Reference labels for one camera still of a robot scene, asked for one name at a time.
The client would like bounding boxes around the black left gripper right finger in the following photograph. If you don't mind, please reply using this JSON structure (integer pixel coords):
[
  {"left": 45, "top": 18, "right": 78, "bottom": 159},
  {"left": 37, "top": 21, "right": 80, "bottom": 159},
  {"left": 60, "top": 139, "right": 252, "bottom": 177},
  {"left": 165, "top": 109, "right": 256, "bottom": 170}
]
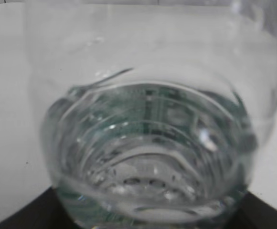
[{"left": 236, "top": 193, "right": 277, "bottom": 229}]

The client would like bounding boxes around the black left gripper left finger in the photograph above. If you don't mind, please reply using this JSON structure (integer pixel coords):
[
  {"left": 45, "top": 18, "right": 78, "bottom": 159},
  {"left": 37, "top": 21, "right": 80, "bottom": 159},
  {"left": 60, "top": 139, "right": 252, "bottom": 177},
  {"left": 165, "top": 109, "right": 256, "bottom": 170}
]
[{"left": 0, "top": 188, "right": 76, "bottom": 229}]

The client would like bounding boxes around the clear green-label water bottle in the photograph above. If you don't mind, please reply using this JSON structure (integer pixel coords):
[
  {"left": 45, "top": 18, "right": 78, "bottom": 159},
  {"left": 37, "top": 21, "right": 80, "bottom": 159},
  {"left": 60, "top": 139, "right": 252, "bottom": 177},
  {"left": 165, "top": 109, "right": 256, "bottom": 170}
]
[{"left": 25, "top": 0, "right": 277, "bottom": 229}]

